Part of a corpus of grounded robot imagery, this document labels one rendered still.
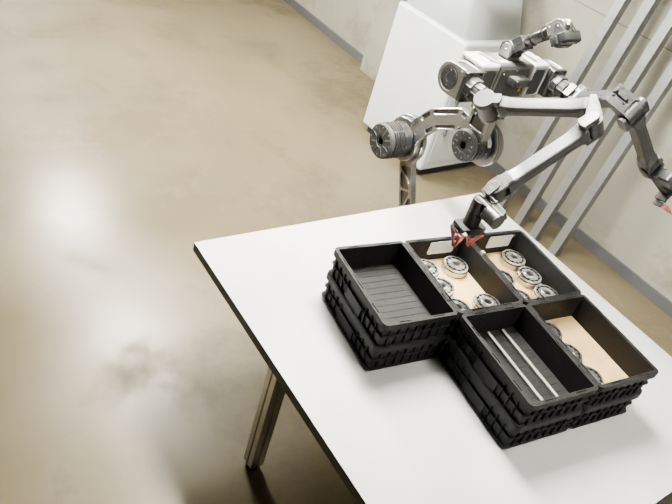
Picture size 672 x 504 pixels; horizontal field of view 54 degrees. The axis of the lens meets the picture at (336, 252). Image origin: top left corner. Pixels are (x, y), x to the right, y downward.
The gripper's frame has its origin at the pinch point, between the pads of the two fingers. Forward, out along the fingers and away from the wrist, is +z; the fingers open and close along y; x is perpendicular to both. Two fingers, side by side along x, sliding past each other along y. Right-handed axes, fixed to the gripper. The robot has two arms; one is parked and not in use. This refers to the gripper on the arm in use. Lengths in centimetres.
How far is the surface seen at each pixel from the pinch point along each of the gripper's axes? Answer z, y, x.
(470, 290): 23.5, 14.8, -1.2
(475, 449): 36, -16, -57
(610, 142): 36, 226, 123
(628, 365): 20, 51, -50
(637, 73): -17, 202, 115
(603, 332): 18, 51, -36
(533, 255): 17, 51, 7
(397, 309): 23.5, -20.9, -5.3
